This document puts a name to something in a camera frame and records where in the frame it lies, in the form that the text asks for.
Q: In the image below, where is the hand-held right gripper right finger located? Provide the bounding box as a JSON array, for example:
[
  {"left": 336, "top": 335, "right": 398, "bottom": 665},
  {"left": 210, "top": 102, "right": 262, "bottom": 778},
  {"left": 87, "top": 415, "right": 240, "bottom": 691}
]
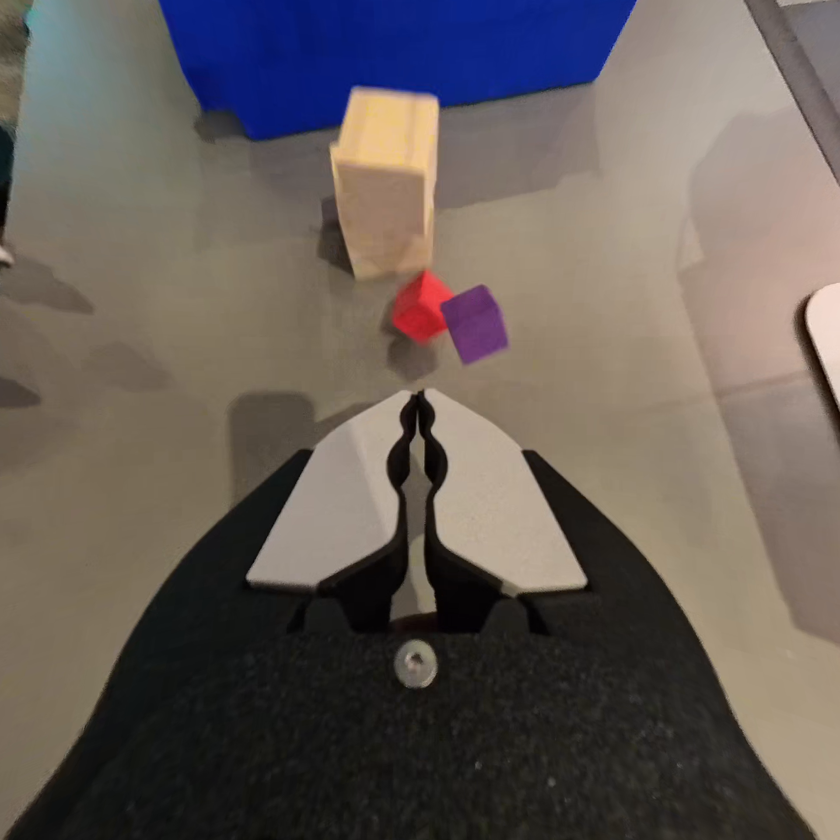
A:
[{"left": 417, "top": 388, "right": 588, "bottom": 631}]

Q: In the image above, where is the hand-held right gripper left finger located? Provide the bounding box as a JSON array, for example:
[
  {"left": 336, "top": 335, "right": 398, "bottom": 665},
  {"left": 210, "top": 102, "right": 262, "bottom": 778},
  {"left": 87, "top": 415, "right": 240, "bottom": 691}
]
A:
[{"left": 246, "top": 390, "right": 421, "bottom": 631}]

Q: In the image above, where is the small purple wooden cube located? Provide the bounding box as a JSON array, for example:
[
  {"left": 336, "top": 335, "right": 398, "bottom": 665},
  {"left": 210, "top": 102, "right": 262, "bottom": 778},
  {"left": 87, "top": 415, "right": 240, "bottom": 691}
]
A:
[{"left": 441, "top": 285, "right": 509, "bottom": 365}]

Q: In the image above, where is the small red wooden cube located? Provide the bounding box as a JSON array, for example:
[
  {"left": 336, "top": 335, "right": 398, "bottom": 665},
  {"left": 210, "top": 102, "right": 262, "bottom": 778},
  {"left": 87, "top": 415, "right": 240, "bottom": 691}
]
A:
[{"left": 392, "top": 270, "right": 455, "bottom": 345}]

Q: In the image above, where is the medium plain wooden cube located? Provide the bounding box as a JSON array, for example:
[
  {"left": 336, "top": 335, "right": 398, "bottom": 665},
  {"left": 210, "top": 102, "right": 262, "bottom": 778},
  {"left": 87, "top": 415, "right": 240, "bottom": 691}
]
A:
[{"left": 330, "top": 87, "right": 439, "bottom": 217}]

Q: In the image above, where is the blue plastic bin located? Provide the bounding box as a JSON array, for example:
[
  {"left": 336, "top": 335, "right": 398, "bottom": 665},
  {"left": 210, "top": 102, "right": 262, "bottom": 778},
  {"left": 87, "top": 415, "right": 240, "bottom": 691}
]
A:
[{"left": 159, "top": 0, "right": 637, "bottom": 140}]

